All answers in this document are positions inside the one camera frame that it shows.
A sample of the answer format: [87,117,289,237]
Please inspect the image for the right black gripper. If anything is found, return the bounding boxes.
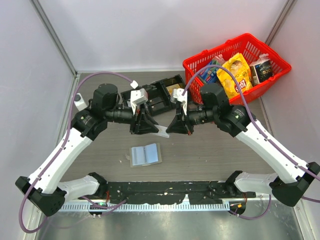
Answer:
[167,101,218,135]

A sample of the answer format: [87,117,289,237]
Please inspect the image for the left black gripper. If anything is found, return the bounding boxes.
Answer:
[105,102,159,135]

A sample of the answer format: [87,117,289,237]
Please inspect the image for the white VIP card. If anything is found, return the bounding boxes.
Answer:
[152,125,170,138]

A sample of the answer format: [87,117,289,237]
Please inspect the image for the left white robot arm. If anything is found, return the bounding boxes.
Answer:
[15,83,159,217]

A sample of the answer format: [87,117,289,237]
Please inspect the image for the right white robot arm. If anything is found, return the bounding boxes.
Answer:
[166,83,320,207]

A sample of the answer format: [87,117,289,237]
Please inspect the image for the black cards stack in tray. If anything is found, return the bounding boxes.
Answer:
[149,97,166,111]

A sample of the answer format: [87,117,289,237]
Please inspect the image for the black three-compartment card tray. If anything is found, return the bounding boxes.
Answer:
[120,74,193,117]

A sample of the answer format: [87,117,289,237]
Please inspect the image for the gold cards stack in tray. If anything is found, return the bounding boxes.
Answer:
[166,84,184,96]

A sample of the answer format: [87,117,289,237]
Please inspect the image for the blue toothpaste box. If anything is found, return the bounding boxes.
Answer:
[198,67,219,84]

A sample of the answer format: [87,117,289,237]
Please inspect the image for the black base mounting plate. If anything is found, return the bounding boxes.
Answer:
[77,180,256,205]

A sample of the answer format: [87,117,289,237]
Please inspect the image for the white cylindrical bottle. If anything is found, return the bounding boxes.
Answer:
[73,93,88,111]

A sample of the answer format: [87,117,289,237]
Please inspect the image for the green sponge pack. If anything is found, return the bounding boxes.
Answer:
[209,59,222,66]

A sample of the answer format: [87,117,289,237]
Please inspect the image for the yellow Lays chips bag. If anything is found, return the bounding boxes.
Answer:
[216,52,253,99]

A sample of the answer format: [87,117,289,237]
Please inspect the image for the red plastic shopping basket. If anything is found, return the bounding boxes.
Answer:
[182,32,292,106]

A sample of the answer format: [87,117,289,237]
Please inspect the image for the black coffee package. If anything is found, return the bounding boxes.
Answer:
[249,59,274,86]

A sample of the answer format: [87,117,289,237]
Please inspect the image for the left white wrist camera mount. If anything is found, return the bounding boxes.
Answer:
[130,80,148,115]

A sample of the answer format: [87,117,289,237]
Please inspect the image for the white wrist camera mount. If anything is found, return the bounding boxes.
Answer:
[170,88,188,115]
[130,80,148,115]

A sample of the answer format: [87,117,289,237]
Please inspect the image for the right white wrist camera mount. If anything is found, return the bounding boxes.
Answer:
[170,88,188,115]

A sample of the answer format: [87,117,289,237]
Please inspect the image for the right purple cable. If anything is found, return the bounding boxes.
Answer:
[182,64,320,221]

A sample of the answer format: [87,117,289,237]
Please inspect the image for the purple cable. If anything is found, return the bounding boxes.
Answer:
[182,64,320,221]
[19,71,137,234]

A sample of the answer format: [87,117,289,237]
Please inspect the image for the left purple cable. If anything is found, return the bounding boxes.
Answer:
[19,71,137,234]

